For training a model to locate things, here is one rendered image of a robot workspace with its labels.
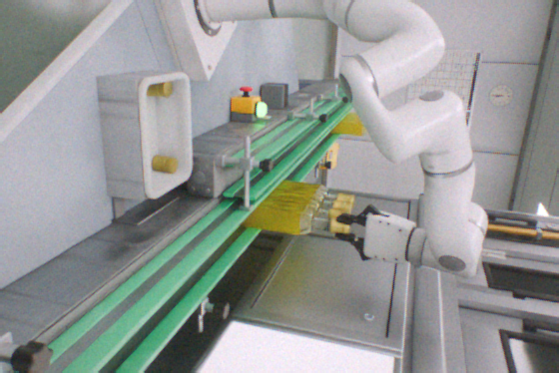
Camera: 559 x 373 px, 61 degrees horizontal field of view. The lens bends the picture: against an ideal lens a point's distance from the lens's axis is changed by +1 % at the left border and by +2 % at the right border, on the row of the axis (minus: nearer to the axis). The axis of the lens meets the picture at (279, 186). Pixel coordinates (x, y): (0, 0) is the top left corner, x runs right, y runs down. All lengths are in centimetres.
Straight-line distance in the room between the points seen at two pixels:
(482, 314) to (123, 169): 83
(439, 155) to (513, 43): 618
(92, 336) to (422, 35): 65
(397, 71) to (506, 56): 618
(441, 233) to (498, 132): 624
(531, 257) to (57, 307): 121
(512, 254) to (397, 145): 81
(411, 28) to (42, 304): 68
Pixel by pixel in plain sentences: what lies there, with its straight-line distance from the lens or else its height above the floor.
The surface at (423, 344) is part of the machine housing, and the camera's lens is 97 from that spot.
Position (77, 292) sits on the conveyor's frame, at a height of 86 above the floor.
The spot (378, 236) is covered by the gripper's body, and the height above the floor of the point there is 125.
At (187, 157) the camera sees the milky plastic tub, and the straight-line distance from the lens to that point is 101.
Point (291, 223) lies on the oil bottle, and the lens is 108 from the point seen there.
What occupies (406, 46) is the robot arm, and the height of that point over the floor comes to 126.
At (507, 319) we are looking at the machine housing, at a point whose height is 153.
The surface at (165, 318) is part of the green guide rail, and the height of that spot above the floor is 94.
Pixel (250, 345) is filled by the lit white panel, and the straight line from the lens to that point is 90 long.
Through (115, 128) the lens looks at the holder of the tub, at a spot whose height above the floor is 78.
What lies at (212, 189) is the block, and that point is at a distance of 104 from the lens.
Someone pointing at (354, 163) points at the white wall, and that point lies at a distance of 719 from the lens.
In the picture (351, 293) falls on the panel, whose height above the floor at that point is 120.
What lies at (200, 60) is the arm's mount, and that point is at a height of 82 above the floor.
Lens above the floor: 129
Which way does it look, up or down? 15 degrees down
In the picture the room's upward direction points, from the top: 97 degrees clockwise
